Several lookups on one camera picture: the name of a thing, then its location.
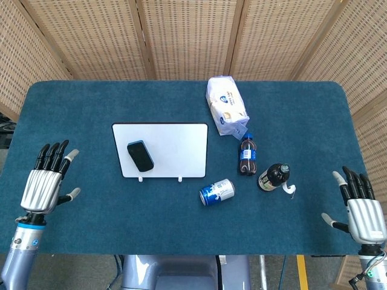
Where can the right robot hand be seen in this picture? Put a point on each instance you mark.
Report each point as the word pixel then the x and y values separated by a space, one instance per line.
pixel 362 217

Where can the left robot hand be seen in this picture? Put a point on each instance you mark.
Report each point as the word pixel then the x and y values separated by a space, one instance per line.
pixel 40 190

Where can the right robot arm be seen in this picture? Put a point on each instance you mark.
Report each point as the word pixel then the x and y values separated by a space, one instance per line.
pixel 375 267

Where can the white rectangular board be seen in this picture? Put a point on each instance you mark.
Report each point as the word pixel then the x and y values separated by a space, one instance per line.
pixel 160 151

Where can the white hook tag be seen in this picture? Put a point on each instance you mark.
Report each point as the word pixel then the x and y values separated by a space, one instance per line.
pixel 288 188

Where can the dark bottle with green cap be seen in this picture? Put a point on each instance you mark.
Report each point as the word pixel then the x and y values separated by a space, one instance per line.
pixel 272 178

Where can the cola bottle with blue label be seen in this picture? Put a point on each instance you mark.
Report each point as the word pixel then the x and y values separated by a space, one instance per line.
pixel 248 155

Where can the blue and white can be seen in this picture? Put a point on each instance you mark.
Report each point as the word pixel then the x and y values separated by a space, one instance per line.
pixel 217 191

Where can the teal table mat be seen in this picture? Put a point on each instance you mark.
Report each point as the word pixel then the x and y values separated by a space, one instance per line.
pixel 187 217

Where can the grey robot torso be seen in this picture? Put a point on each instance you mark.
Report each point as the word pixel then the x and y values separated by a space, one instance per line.
pixel 184 273

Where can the white snack bag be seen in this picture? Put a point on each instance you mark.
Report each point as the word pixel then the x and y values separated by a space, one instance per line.
pixel 226 105

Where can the woven bamboo folding screen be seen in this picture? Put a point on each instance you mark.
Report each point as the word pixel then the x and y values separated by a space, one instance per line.
pixel 187 39

